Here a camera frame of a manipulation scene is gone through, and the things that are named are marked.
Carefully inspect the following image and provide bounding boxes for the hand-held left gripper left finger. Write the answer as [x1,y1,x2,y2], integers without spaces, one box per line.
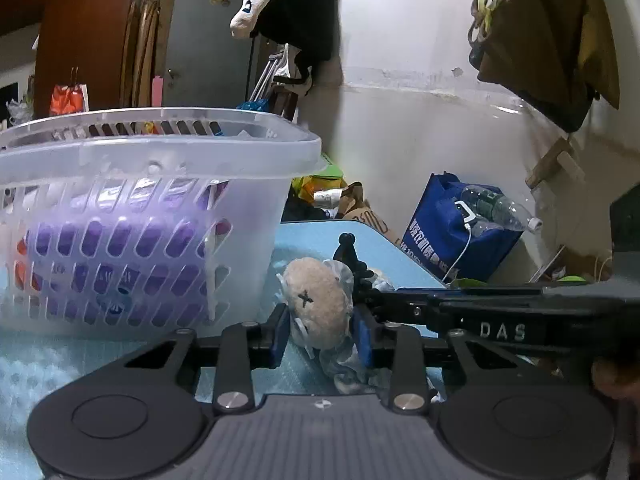
[97,304,292,416]

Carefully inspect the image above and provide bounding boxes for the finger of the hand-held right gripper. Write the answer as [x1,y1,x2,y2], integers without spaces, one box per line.
[372,287,543,333]

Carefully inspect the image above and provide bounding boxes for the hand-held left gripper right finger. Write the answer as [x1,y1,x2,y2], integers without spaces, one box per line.
[351,304,531,415]

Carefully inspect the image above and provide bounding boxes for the beige plush toy striped body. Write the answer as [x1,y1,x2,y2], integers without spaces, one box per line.
[275,256,396,397]

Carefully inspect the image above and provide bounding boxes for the purple tissue pack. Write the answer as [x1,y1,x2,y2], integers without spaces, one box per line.
[22,180,232,332]

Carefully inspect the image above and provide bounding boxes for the white plastic basket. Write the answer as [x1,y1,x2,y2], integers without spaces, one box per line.
[0,106,323,339]

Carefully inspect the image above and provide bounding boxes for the person's right hand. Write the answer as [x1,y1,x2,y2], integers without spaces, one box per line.
[591,359,640,402]

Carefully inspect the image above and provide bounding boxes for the blue shopping bag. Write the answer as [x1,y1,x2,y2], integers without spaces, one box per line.
[402,172,526,284]

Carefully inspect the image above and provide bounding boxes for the brown paper bag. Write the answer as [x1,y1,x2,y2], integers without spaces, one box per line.
[334,181,402,247]

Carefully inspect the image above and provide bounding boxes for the clear plastic bottle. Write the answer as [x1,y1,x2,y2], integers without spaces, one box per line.
[459,184,544,234]

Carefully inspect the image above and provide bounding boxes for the white tube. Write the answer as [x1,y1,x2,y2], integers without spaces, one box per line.
[312,187,347,207]

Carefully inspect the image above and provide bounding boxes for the green box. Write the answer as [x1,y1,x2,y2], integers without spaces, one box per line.
[292,152,349,197]

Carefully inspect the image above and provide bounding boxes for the white folding rack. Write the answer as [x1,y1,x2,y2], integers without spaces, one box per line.
[247,44,302,112]

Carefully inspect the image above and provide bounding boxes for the olive hanging garment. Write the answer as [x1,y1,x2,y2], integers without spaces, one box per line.
[467,0,622,132]

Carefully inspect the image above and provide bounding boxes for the grey door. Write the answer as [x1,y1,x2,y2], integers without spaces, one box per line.
[154,0,257,109]

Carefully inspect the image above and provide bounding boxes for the white black hanging jacket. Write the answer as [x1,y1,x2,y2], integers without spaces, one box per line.
[230,0,344,97]

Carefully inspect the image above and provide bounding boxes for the orange bag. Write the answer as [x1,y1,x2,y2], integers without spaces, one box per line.
[49,83,91,116]

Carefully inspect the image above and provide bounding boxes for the wooden planks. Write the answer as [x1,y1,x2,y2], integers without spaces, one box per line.
[121,0,162,109]

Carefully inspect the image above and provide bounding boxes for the brown wooden wardrobe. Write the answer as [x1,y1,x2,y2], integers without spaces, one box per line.
[0,0,147,122]

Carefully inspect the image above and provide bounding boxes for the white charger cable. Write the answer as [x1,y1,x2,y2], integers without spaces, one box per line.
[440,200,482,282]

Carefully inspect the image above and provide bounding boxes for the wooden wall bracket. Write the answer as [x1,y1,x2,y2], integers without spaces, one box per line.
[524,136,587,189]

